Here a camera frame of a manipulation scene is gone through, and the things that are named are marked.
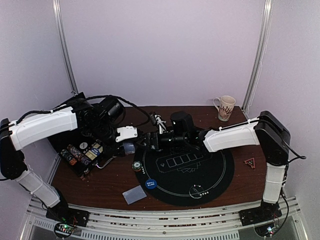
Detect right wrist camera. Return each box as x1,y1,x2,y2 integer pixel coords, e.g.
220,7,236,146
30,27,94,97
170,111,196,136

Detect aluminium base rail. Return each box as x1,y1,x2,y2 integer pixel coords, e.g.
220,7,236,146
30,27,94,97
17,197,312,240

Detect blue small blind button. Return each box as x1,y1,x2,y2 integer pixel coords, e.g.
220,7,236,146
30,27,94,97
145,178,157,190

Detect texas holdem card deck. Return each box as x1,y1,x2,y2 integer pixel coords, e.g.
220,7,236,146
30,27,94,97
84,144,103,161

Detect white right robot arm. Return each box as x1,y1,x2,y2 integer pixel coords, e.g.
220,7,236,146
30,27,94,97
133,111,291,221

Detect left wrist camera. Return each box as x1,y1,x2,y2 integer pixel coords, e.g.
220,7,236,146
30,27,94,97
98,97,125,123

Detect front row poker chips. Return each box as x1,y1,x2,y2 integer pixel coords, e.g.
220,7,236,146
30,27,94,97
60,144,92,166

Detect white round dealer chip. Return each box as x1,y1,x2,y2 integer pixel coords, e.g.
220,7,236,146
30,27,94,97
79,142,88,150

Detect aluminium frame post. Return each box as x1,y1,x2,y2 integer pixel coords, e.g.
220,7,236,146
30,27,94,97
241,0,274,118
52,0,79,95

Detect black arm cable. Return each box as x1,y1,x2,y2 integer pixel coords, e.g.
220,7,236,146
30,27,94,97
0,94,151,131

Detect red black triangular holder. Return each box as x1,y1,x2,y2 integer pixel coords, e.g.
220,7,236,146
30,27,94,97
243,157,256,169

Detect stack of poker chips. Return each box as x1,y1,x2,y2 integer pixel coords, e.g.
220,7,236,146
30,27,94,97
132,161,142,172

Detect dealt cards front pile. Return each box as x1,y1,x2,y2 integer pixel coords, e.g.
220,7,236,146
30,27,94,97
122,185,147,205

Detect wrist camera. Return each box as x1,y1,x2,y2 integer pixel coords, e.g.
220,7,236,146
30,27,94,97
170,111,196,136
98,97,125,123

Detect clear dealer button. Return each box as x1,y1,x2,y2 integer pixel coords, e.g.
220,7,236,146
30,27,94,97
188,184,205,199

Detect right aluminium frame post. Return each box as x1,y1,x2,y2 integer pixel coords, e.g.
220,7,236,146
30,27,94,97
241,0,274,118

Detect round black poker mat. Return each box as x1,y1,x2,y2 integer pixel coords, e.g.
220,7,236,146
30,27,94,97
133,147,235,207

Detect left aluminium frame post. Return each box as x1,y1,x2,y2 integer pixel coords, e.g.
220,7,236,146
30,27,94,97
52,0,79,95

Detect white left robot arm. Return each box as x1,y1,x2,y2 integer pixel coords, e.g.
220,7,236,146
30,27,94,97
0,105,139,222

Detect grey cloth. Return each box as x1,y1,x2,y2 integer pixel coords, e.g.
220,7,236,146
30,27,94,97
122,141,136,155

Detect white patterned mug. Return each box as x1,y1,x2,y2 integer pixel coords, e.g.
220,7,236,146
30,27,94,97
212,95,236,122

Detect black poker chip case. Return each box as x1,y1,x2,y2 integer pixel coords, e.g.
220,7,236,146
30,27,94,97
47,93,122,178

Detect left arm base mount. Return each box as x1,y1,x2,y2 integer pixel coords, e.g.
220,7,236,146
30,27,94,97
45,208,90,239

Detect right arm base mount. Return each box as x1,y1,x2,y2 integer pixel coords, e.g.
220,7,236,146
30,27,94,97
239,206,282,238

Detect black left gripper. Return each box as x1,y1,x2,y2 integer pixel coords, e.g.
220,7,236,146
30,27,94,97
86,117,126,156

